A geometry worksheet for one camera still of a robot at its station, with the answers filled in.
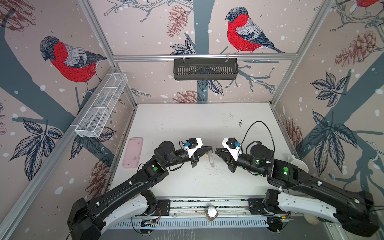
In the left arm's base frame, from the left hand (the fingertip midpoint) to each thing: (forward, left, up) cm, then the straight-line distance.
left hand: (210, 149), depth 60 cm
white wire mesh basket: (+22, +56, -1) cm, 60 cm away
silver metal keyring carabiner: (-2, -1, -5) cm, 5 cm away
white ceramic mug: (+2, -51, -22) cm, 55 cm away
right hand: (0, -2, -3) cm, 4 cm away
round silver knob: (-20, -1, -21) cm, 29 cm away
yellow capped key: (-1, +2, -3) cm, 4 cm away
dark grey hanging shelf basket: (+66, -2, -4) cm, 66 cm away
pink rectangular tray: (+14, +46, -31) cm, 57 cm away
